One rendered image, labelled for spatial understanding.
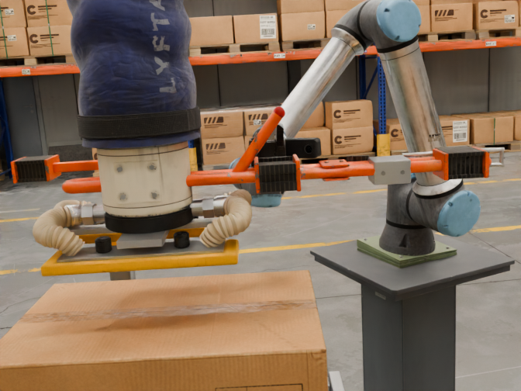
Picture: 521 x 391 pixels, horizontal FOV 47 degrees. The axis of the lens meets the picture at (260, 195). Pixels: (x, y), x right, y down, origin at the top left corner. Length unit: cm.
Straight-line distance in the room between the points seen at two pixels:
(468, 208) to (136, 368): 117
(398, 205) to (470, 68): 853
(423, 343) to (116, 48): 150
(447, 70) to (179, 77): 936
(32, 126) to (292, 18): 429
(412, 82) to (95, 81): 96
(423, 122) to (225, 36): 661
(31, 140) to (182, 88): 885
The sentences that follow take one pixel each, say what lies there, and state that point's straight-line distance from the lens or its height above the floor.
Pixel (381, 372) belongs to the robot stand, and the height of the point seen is 33.
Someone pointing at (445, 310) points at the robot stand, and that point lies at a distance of 217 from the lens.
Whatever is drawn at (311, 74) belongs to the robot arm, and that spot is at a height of 138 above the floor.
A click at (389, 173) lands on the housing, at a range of 114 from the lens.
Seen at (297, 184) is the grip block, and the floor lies 120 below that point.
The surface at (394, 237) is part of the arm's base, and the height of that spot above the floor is 83.
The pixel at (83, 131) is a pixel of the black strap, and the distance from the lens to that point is 110.
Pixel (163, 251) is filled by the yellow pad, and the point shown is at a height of 111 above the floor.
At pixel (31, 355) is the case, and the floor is 95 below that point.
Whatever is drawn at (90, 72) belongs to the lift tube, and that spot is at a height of 142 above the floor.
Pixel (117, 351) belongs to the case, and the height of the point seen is 95.
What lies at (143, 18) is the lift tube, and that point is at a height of 151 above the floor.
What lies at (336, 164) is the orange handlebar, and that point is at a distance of 112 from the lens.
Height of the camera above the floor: 141
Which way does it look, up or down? 12 degrees down
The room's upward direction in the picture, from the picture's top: 4 degrees counter-clockwise
